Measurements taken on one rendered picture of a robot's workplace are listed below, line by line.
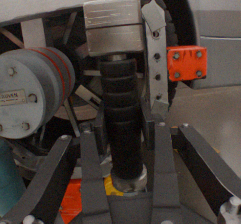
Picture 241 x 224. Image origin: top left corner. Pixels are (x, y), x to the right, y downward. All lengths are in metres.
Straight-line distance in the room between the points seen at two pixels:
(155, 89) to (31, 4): 0.29
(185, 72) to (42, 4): 0.31
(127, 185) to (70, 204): 0.38
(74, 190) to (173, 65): 0.40
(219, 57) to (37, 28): 0.50
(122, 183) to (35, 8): 0.21
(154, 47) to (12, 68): 0.26
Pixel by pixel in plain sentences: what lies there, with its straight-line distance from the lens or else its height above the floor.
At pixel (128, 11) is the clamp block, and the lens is 0.17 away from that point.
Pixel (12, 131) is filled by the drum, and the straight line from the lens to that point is 0.32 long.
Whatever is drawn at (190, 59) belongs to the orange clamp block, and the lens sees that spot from 0.42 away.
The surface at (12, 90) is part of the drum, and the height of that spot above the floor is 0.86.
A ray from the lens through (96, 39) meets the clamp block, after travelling 0.17.
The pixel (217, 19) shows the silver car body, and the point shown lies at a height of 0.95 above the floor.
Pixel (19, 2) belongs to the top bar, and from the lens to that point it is 0.23.
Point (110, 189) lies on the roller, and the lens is 0.56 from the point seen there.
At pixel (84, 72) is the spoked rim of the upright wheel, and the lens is 0.51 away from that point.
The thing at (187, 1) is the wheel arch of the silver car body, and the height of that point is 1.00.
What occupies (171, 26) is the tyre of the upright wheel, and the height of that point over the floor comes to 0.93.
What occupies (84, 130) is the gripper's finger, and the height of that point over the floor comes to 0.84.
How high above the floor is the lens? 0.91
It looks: 19 degrees down
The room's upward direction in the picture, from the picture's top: 6 degrees counter-clockwise
